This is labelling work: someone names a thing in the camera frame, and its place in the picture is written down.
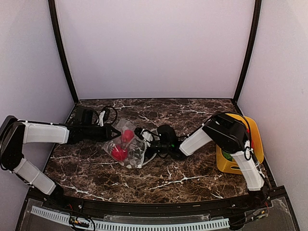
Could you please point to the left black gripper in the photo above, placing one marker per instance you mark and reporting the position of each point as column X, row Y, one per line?
column 107, row 134

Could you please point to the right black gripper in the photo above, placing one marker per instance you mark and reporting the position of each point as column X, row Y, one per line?
column 149, row 154

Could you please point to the pink red fake apple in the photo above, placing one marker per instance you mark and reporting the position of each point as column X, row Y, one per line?
column 127, row 135

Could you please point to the clear polka dot zip bag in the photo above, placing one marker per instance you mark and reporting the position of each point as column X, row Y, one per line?
column 136, row 148

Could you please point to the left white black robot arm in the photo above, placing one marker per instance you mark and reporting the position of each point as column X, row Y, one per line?
column 15, row 133

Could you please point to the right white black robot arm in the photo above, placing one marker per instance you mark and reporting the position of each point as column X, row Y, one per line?
column 228, row 133

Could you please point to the green fake bell pepper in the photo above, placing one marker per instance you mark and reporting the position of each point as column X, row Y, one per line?
column 227, row 156

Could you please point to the yellow plastic basket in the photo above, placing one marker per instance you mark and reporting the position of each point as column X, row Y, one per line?
column 247, row 161

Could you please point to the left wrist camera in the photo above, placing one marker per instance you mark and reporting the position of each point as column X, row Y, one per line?
column 104, row 116

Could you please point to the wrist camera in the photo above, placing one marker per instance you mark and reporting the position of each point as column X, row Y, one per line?
column 104, row 116
column 143, row 134

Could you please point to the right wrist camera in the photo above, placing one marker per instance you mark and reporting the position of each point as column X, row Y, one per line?
column 143, row 134

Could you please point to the white slotted cable duct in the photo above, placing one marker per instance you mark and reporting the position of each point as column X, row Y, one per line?
column 125, row 223

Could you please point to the black front rail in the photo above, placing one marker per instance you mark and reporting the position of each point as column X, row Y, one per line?
column 97, row 208

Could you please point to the left black frame post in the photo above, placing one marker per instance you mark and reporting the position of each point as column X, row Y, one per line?
column 61, row 51

